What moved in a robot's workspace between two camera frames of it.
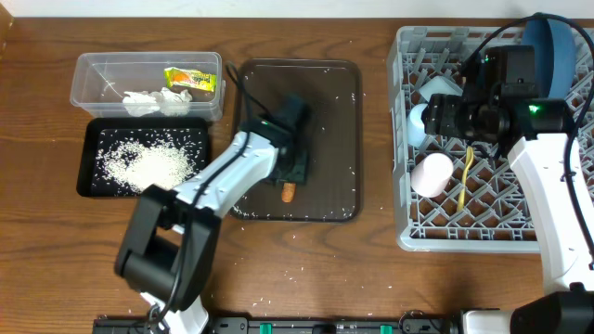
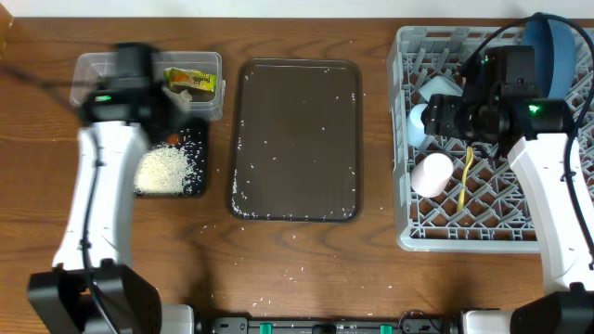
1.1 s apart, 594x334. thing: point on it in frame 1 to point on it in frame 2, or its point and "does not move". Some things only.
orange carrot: x=288 y=192 to x=173 y=139
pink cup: x=430 y=176 does not move
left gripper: x=301 y=180 to x=176 y=113
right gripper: x=442 y=113 does not move
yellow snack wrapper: x=180 y=76 does not move
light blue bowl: x=440 y=84 does not move
